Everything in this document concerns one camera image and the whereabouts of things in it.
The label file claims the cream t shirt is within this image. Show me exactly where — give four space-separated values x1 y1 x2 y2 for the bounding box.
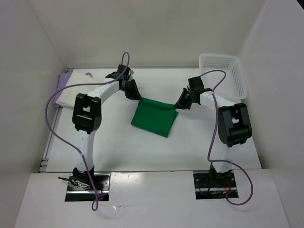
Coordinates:
56 72 105 109

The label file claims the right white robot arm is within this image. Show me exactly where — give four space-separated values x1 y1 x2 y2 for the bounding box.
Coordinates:
174 76 252 187

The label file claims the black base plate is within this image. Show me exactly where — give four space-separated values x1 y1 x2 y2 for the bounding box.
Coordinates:
61 173 111 202
193 171 239 200

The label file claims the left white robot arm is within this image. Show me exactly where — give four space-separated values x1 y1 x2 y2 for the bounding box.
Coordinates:
72 64 142 190

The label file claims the purple t shirt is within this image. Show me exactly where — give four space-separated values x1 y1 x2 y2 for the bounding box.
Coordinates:
52 72 93 108

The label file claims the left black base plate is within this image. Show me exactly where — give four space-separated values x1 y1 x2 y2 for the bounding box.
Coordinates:
61 173 111 202

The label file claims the green t shirt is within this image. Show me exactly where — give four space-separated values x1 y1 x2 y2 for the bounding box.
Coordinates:
131 98 178 138

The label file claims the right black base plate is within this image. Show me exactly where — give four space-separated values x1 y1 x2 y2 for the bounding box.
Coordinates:
193 171 239 200

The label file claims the white perforated plastic basket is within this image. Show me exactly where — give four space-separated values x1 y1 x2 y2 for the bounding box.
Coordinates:
199 54 247 100

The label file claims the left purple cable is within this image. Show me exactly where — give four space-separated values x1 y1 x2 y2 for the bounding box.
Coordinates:
45 51 131 211

